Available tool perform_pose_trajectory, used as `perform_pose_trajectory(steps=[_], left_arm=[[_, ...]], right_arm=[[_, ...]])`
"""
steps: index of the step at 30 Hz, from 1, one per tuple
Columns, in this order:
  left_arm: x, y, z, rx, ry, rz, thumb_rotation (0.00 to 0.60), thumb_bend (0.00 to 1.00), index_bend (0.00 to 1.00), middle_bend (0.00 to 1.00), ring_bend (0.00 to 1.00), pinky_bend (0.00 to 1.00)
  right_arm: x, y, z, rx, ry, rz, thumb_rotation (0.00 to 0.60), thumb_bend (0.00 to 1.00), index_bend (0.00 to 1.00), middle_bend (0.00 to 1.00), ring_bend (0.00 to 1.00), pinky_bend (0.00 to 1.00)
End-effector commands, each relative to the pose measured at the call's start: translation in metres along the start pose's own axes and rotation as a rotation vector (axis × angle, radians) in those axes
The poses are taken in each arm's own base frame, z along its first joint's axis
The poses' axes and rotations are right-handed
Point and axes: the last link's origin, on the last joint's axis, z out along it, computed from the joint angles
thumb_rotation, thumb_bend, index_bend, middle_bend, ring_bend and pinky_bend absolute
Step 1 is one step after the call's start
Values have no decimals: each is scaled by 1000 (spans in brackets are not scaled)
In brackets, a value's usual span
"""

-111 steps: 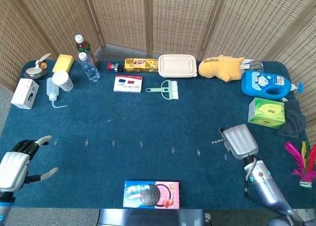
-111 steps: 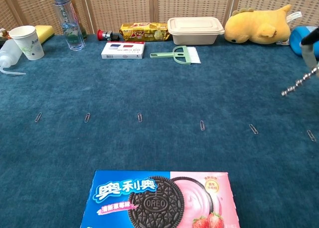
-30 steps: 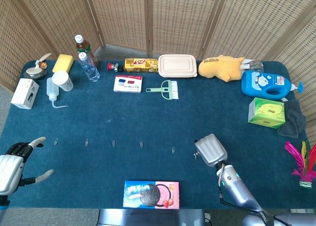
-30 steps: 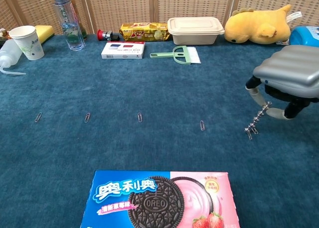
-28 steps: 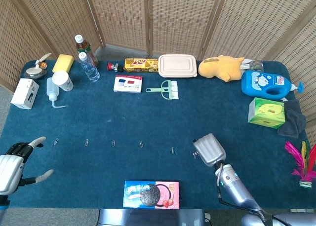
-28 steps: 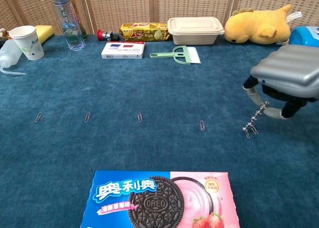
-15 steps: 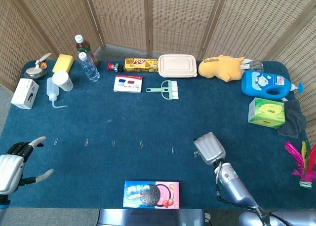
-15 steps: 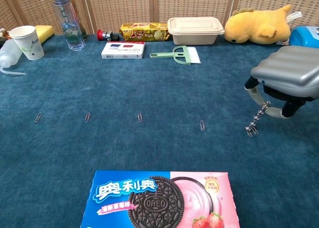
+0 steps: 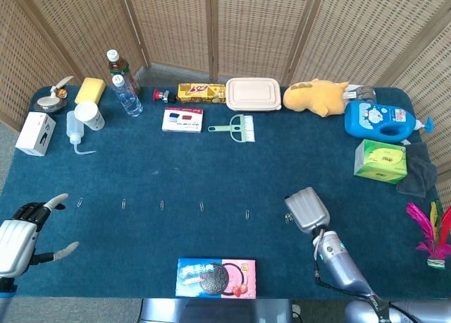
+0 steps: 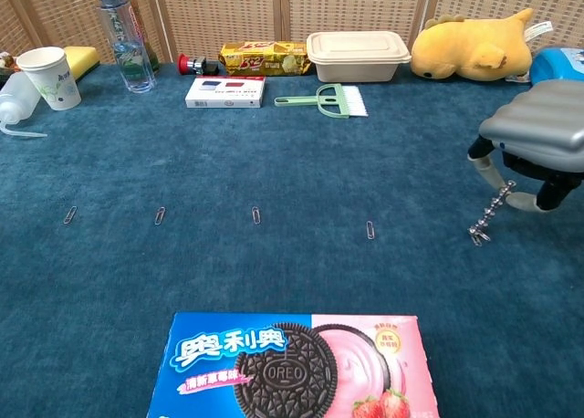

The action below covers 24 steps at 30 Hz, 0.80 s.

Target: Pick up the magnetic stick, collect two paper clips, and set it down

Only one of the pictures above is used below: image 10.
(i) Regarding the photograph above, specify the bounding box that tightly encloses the blue pink Oreo box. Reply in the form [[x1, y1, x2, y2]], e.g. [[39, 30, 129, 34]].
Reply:
[[146, 311, 442, 418]]

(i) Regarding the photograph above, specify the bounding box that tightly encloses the yellow sponge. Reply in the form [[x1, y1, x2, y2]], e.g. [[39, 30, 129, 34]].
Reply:
[[62, 46, 101, 82]]

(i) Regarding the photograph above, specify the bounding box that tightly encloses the clear water bottle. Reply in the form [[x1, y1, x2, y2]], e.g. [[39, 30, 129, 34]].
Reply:
[[94, 0, 157, 95]]

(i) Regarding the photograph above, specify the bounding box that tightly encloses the blue detergent bottle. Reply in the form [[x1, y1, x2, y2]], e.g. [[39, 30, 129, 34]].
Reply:
[[528, 47, 584, 87]]

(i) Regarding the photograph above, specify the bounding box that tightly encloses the blue carpet table cover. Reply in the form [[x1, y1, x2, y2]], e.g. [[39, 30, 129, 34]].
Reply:
[[0, 61, 584, 418]]

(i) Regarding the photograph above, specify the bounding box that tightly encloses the green hand brush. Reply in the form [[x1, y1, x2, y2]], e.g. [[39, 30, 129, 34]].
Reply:
[[274, 83, 369, 120]]

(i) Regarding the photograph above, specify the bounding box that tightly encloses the beige lidded lunch box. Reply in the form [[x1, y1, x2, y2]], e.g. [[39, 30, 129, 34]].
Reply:
[[306, 30, 412, 84]]

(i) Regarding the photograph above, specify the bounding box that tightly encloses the yellow cracker package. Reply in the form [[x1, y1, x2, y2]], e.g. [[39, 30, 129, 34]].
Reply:
[[218, 40, 312, 78]]

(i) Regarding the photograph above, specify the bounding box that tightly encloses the white red-blue card box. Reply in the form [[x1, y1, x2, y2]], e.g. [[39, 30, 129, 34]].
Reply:
[[184, 75, 267, 110]]

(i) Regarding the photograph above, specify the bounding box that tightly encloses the yellow plush toy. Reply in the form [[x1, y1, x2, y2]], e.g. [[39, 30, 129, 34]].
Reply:
[[411, 7, 554, 81]]

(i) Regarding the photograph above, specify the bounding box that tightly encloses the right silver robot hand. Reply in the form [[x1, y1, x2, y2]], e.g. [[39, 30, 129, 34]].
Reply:
[[466, 78, 584, 213]]

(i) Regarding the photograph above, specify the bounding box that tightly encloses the white paper cup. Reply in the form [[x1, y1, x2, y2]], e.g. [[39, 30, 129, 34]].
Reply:
[[16, 46, 83, 112]]

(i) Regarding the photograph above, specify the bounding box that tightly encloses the red emergency stop button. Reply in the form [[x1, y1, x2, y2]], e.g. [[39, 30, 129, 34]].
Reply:
[[177, 53, 221, 77]]

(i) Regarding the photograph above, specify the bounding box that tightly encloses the woven rattan folding screen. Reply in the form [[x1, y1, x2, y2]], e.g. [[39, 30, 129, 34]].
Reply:
[[0, 0, 584, 68]]

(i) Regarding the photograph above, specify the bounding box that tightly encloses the translucent squeeze wash bottle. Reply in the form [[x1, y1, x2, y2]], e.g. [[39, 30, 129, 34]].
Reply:
[[0, 70, 48, 140]]

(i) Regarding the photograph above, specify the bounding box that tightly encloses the small brown round ornament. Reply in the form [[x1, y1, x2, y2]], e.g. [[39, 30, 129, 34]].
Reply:
[[0, 51, 22, 77]]

